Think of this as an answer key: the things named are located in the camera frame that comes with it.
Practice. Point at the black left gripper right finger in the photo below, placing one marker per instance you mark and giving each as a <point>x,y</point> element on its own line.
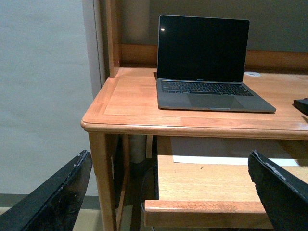
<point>283,195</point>

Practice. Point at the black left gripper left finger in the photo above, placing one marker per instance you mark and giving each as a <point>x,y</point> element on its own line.
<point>54,205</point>

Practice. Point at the wooden pull-out keyboard tray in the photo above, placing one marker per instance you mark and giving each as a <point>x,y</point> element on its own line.
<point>212,196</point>

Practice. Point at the white paper sheet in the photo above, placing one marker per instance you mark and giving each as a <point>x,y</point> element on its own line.
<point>226,151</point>

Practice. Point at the black object on desk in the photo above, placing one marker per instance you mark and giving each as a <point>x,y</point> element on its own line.
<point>301,105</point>

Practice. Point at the white pipe behind desk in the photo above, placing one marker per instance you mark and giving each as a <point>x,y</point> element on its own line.
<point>137,148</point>

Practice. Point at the wooden desk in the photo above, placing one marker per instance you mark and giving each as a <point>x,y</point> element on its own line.
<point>127,105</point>

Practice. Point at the grey open laptop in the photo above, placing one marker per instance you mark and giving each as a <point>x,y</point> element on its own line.
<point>200,65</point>

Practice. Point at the white cable grommet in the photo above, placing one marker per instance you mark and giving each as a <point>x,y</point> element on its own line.
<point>252,74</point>

